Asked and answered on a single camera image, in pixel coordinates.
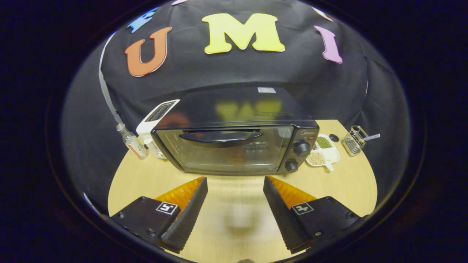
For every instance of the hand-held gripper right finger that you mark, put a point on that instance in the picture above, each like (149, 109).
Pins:
(281, 215)

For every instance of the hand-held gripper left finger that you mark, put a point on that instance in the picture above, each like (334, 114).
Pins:
(188, 213)

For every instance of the small black round lid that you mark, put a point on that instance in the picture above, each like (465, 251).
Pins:
(334, 137)

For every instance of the white divided dish with beans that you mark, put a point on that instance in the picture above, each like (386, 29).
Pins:
(321, 157)

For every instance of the black toaster oven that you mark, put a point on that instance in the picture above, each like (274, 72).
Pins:
(234, 109)

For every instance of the white pop-up toaster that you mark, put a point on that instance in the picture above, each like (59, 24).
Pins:
(146, 126)

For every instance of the clear glass bottle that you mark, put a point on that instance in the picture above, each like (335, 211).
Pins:
(134, 144)

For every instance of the black backdrop cloth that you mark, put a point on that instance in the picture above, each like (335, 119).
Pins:
(234, 69)

